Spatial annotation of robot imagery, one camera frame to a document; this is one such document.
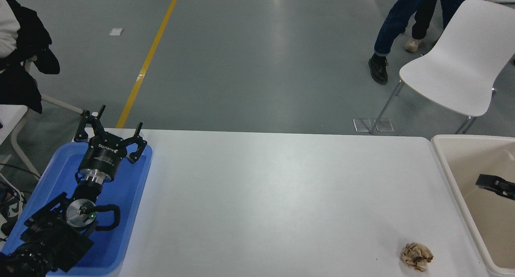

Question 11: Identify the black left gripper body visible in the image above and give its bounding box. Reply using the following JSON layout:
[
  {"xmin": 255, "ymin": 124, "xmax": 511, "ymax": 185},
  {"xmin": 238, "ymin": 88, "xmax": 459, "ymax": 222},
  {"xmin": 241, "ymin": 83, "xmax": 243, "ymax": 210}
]
[{"xmin": 78, "ymin": 133, "xmax": 130, "ymax": 175}]

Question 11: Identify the large pale bin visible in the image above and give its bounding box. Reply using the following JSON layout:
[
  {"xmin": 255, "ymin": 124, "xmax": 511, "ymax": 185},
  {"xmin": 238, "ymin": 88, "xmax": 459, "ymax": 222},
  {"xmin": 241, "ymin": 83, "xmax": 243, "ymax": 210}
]
[{"xmin": 431, "ymin": 134, "xmax": 515, "ymax": 277}]

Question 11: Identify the chair with white tube legs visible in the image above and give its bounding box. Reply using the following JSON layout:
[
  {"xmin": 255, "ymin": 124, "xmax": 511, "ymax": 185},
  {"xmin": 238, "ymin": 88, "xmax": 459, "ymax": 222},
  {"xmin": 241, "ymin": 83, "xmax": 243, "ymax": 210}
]
[{"xmin": 11, "ymin": 94, "xmax": 85, "ymax": 177}]

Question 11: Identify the blue plastic tray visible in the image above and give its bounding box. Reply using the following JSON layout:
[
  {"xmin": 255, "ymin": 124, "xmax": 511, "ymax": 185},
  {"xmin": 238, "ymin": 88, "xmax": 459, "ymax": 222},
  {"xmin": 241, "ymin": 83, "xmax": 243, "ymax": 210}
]
[{"xmin": 0, "ymin": 142, "xmax": 154, "ymax": 277}]

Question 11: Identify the small white side table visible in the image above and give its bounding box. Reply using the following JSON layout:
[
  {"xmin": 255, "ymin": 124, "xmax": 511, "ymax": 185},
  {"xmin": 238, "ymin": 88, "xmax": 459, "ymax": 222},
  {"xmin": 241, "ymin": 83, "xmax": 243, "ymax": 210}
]
[{"xmin": 0, "ymin": 104, "xmax": 27, "ymax": 146}]

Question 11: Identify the crumpled tan paper ball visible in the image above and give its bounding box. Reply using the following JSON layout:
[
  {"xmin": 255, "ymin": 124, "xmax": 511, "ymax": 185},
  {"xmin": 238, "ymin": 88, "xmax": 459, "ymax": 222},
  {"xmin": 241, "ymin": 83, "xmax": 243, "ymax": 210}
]
[{"xmin": 400, "ymin": 242, "xmax": 434, "ymax": 273}]

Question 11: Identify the seated person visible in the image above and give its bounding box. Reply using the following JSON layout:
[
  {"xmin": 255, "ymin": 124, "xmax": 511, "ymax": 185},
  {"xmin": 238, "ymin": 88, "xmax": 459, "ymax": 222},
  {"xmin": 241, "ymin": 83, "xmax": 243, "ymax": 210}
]
[{"xmin": 0, "ymin": 0, "xmax": 61, "ymax": 114}]

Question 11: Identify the white shell chair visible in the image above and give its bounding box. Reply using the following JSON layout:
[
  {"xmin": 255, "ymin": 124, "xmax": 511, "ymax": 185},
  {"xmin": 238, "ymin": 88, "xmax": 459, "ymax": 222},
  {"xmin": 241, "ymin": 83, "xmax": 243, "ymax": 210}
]
[{"xmin": 369, "ymin": 0, "xmax": 515, "ymax": 135}]

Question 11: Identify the standing person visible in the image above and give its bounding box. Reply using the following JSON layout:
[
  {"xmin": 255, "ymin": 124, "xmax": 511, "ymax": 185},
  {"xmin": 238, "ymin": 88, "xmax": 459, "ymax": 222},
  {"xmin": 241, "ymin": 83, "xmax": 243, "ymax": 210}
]
[{"xmin": 368, "ymin": 0, "xmax": 483, "ymax": 85}]

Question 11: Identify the thin black floor cable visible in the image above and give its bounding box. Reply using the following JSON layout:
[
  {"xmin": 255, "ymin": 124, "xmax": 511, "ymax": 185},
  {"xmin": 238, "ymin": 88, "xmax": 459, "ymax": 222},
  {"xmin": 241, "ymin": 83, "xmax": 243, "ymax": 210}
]
[{"xmin": 0, "ymin": 162, "xmax": 41, "ymax": 178}]

